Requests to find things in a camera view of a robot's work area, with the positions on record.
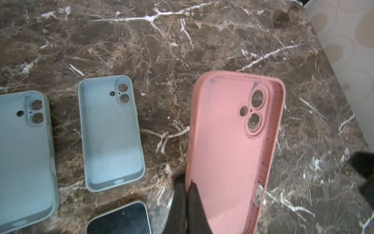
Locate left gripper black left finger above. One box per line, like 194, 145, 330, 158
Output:
163, 174, 187, 234

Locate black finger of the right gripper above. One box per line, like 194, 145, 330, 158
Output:
349, 151, 374, 209

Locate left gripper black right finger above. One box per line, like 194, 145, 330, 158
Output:
187, 182, 212, 234

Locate black smartphone white rim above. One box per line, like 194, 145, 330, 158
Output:
86, 201, 152, 234

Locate pink phone case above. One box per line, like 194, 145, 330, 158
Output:
186, 71, 285, 234

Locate light blue phone case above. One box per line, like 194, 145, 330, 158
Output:
1, 91, 60, 234

